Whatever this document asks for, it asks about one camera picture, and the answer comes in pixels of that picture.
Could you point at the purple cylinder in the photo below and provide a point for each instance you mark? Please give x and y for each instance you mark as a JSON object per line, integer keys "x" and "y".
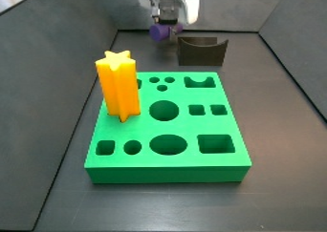
{"x": 159, "y": 31}

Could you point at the green shape-sorter block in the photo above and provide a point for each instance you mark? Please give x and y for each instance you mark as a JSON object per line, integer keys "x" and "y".
{"x": 182, "y": 140}

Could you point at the yellow star-shaped peg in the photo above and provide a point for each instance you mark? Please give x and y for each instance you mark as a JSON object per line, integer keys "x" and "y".
{"x": 116, "y": 75}

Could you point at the black curved cradle stand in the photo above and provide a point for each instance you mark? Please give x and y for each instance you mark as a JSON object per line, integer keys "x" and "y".
{"x": 201, "y": 51}

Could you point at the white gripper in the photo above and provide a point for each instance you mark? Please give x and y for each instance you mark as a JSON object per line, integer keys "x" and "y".
{"x": 169, "y": 12}

